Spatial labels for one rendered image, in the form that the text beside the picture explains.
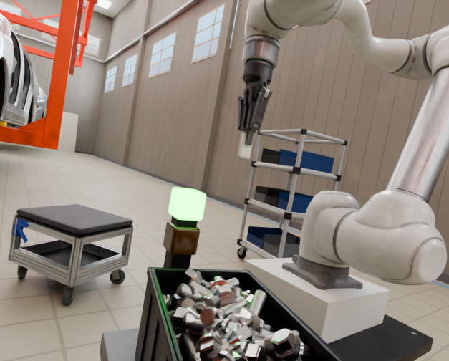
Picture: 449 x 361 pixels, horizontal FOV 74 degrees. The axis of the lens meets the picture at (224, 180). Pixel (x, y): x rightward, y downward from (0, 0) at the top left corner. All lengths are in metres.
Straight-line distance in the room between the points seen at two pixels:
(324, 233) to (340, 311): 0.20
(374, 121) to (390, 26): 1.07
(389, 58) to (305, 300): 0.75
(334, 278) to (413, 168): 0.37
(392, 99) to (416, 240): 3.08
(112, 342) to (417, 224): 0.65
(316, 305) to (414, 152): 0.46
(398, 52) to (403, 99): 2.64
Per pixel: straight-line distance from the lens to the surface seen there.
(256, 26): 0.80
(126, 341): 0.47
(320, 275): 0.94
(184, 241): 0.42
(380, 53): 1.06
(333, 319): 0.87
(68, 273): 1.43
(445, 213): 3.38
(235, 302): 0.31
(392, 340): 1.05
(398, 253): 0.76
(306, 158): 1.98
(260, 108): 0.74
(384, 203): 0.82
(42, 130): 3.97
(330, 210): 0.91
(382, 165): 3.63
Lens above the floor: 0.71
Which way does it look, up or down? 3 degrees down
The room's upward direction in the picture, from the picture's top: 10 degrees clockwise
